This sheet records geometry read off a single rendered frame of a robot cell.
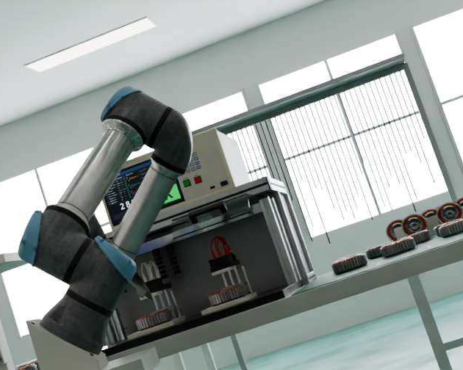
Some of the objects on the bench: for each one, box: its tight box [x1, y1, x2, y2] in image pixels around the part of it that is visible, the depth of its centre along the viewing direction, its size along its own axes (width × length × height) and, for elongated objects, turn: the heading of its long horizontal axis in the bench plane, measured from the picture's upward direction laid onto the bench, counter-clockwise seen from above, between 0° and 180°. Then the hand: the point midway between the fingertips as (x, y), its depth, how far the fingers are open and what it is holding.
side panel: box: [275, 192, 317, 286], centre depth 298 cm, size 28×3×32 cm, turn 98°
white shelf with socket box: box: [0, 252, 28, 370], centre depth 336 cm, size 35×37×46 cm
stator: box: [438, 217, 463, 238], centre depth 279 cm, size 11×11×4 cm
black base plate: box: [101, 280, 304, 357], centre depth 264 cm, size 47×64×2 cm
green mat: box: [291, 223, 463, 296], centre depth 274 cm, size 94×61×1 cm, turn 98°
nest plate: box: [126, 316, 185, 340], centre depth 264 cm, size 15×15×1 cm
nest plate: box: [201, 292, 257, 315], centre depth 260 cm, size 15×15×1 cm
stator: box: [136, 309, 173, 330], centre depth 265 cm, size 11×11×4 cm
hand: (130, 304), depth 247 cm, fingers open, 13 cm apart
